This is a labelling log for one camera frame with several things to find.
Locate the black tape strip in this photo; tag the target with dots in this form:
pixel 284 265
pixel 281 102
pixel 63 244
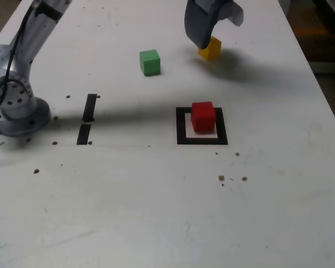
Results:
pixel 90 109

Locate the yellow cube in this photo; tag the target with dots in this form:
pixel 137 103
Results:
pixel 213 50

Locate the red cube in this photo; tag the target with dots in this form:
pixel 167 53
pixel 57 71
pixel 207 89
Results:
pixel 203 118

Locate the green cube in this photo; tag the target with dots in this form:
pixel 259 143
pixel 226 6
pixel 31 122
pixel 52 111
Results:
pixel 150 64

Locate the dark background furniture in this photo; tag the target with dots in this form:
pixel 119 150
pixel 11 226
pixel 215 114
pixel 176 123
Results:
pixel 318 36

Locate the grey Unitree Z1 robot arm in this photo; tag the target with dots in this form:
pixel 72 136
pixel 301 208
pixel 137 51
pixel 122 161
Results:
pixel 16 69

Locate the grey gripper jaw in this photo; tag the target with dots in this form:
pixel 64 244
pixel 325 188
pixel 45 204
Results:
pixel 198 25
pixel 231 11

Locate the black tape square outline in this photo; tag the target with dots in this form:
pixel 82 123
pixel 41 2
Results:
pixel 181 125

